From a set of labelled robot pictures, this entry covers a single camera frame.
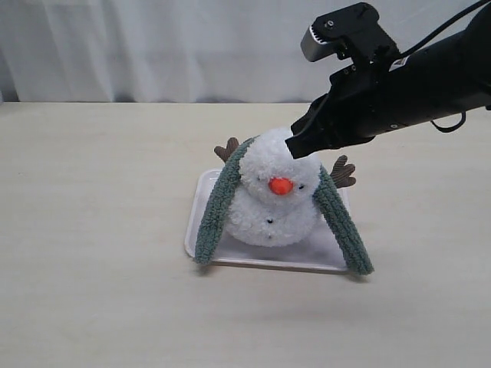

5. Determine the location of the white plush snowman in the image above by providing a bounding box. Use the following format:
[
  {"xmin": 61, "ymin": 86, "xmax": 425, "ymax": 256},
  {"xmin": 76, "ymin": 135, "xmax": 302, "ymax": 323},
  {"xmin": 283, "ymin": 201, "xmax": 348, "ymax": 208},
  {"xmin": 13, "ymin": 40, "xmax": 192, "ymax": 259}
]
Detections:
[{"xmin": 213, "ymin": 127, "xmax": 356, "ymax": 248}]

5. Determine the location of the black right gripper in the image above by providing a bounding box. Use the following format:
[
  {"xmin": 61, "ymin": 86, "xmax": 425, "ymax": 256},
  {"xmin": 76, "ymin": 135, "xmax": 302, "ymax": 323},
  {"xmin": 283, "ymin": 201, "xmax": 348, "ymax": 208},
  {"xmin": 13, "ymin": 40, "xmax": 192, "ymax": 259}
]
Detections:
[{"xmin": 285, "ymin": 57, "xmax": 414, "ymax": 159}]

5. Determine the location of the white curtain backdrop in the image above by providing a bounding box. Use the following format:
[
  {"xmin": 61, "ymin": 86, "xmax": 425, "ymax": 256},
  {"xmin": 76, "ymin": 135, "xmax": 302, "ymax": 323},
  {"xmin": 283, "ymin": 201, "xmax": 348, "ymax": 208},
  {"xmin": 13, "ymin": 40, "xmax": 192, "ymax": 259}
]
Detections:
[{"xmin": 0, "ymin": 0, "xmax": 491, "ymax": 104}]

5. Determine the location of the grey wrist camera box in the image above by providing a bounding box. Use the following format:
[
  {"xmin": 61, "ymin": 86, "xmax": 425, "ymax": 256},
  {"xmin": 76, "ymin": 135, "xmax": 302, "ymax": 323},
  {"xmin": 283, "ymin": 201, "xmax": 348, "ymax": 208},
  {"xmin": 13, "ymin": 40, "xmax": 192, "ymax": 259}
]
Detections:
[{"xmin": 300, "ymin": 2, "xmax": 400, "ymax": 67}]

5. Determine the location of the green knitted scarf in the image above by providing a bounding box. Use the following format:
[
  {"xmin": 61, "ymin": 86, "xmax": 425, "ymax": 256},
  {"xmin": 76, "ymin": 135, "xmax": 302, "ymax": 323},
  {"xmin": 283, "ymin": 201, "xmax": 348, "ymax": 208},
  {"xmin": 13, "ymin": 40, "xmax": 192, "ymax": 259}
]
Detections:
[{"xmin": 194, "ymin": 137, "xmax": 374, "ymax": 276}]

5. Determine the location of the white rectangular tray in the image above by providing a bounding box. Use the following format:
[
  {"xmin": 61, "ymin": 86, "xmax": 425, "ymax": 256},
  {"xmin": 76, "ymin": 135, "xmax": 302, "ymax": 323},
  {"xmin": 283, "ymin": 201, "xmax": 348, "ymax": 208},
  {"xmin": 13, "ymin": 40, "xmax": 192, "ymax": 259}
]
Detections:
[{"xmin": 184, "ymin": 169, "xmax": 347, "ymax": 273}]

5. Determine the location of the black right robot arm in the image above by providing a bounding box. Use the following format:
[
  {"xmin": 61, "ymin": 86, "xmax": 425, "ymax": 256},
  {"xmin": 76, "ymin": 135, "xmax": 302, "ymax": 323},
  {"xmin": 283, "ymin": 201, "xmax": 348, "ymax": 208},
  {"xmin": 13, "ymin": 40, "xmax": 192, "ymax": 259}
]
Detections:
[{"xmin": 286, "ymin": 1, "xmax": 490, "ymax": 158}]

